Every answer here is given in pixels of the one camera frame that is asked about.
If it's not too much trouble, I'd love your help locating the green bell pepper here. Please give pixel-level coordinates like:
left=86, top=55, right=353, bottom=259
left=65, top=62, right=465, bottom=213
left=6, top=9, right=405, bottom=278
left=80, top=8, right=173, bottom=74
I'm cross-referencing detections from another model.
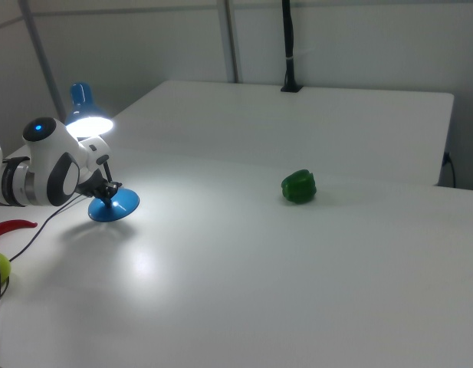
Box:
left=280, top=169, right=318, bottom=205

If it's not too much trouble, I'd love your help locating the tall black camera pole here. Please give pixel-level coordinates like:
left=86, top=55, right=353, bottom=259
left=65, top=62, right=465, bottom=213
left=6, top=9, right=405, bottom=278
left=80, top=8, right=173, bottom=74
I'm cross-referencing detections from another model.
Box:
left=280, top=0, right=304, bottom=94

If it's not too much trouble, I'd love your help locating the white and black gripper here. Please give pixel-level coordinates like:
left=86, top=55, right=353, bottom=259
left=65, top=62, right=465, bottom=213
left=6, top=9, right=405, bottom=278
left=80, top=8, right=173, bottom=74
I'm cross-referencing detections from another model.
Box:
left=77, top=136, right=124, bottom=205

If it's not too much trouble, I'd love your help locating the red chili pepper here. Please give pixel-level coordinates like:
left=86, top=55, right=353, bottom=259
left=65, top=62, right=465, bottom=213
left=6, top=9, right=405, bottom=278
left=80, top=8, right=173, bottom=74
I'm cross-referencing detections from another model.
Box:
left=0, top=218, right=39, bottom=238

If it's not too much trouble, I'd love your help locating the black lamp power cable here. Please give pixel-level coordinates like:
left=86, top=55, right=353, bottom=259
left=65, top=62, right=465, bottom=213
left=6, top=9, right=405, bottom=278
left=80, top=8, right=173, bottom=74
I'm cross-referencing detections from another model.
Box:
left=0, top=193, right=84, bottom=368

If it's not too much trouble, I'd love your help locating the green apple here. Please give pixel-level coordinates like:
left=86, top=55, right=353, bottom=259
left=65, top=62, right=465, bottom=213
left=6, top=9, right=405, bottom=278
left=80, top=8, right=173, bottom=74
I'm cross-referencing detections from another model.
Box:
left=0, top=251, right=13, bottom=289

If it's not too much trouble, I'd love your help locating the blue desk lamp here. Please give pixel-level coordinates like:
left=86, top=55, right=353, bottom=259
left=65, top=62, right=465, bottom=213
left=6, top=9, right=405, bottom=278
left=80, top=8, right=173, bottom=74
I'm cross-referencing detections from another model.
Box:
left=63, top=81, right=141, bottom=224

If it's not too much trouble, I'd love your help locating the black hanging wall cable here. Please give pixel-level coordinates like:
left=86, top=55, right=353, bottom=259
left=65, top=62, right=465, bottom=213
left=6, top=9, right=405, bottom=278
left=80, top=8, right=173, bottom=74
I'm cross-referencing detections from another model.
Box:
left=442, top=151, right=458, bottom=189

